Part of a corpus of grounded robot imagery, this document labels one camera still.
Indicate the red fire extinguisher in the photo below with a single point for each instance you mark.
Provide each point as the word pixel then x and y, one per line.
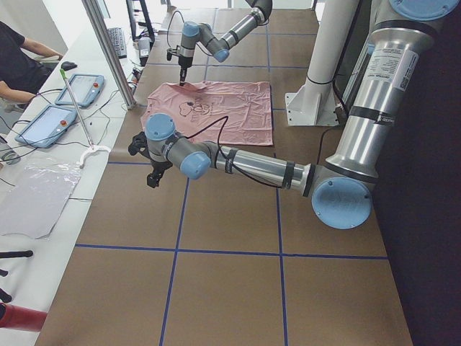
pixel 21 318

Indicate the upper blue teach pendant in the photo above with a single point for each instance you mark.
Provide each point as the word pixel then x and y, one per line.
pixel 86 89

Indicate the white hanger reaching pole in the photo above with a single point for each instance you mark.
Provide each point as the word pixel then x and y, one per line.
pixel 93 148

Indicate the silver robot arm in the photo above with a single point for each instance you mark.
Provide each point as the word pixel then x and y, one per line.
pixel 339 186
pixel 218 48

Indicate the pink snoopy t-shirt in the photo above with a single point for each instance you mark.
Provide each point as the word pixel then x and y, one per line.
pixel 235 113

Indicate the blue teach pendant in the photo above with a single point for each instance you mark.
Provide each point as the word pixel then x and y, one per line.
pixel 47 127
pixel 86 89

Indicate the black keyboard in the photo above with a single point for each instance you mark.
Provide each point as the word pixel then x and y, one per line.
pixel 117 39

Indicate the black computer mouse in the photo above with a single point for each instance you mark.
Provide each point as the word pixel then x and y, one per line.
pixel 68 65

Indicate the aluminium frame post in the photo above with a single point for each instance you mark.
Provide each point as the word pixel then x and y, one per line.
pixel 96 18

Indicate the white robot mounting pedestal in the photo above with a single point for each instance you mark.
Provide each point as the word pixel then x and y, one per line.
pixel 314 104

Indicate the seated person in black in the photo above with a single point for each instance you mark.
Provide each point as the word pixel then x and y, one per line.
pixel 22 76

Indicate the black camera tripod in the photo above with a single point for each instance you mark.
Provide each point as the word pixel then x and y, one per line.
pixel 6 297

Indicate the clear plastic bag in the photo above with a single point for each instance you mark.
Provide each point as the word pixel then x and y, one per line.
pixel 35 204

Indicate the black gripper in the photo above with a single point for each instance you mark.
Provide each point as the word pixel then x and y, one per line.
pixel 158 168
pixel 184 65

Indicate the lower blue teach pendant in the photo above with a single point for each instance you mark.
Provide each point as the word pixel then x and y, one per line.
pixel 47 127

